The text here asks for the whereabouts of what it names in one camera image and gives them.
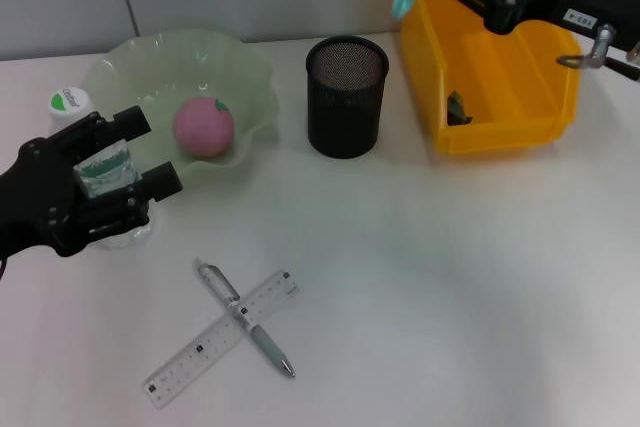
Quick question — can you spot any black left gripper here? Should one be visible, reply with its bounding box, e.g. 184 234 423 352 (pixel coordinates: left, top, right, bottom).
0 106 182 264

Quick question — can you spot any pink toy peach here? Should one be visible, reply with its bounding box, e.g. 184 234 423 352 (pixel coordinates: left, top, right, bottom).
173 95 236 158

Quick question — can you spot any clear green-label water bottle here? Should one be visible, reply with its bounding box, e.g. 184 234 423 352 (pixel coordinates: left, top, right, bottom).
47 86 155 252

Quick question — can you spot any green plastic wrapper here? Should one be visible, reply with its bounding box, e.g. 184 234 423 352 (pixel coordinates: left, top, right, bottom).
446 90 475 127

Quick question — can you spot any pale green wavy fruit bowl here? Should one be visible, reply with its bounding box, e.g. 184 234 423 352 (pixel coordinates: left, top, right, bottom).
82 29 280 188

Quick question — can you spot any black mesh pen holder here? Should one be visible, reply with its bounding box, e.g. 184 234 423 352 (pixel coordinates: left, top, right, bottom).
305 35 391 160

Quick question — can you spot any clear plastic ruler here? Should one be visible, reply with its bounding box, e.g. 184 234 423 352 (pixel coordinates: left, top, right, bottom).
143 269 305 411

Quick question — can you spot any grey silver pen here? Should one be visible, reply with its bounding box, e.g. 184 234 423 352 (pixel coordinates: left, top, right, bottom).
193 257 297 379

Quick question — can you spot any yellow plastic bin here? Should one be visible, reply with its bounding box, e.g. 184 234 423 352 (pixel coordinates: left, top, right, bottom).
398 0 584 154

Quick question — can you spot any right gripper silver connector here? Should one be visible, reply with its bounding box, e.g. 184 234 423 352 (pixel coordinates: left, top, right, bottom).
556 25 617 71

